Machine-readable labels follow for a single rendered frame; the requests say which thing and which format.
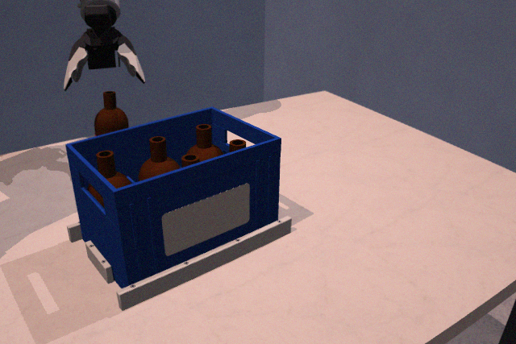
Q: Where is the dark blue plastic crate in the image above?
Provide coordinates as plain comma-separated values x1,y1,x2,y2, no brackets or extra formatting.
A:
75,107,281,289

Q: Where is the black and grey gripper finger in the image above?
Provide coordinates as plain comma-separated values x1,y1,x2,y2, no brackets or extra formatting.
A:
64,35,90,91
114,32,145,83

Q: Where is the grey metal rail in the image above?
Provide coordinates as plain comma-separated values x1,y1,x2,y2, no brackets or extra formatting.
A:
67,216,292,311

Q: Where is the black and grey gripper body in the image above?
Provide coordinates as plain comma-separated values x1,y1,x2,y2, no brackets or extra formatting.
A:
83,6,119,69

